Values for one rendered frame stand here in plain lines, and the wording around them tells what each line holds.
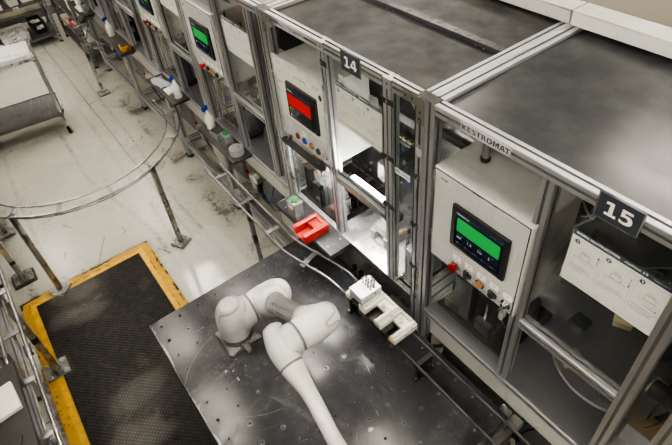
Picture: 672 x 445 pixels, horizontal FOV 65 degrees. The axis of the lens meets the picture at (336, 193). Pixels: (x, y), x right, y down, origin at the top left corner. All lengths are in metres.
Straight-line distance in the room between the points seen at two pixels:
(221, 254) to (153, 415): 1.28
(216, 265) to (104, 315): 0.84
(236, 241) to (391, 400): 2.12
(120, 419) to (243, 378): 1.12
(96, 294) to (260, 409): 2.03
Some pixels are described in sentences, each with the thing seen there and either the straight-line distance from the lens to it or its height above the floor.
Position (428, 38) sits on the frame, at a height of 2.01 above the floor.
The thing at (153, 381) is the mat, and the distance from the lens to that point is 3.70.
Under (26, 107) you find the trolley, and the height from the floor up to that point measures 0.26.
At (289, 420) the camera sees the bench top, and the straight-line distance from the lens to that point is 2.59.
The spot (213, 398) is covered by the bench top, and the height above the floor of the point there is 0.68.
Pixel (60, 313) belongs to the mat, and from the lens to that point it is 4.33.
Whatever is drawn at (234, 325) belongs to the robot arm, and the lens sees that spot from 2.66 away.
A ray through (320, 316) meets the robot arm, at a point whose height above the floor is 1.25.
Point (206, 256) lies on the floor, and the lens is 4.23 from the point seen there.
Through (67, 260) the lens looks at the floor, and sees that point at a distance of 4.70.
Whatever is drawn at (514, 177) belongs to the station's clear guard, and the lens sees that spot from 1.72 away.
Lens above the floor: 3.00
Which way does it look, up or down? 42 degrees down
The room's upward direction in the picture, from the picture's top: 6 degrees counter-clockwise
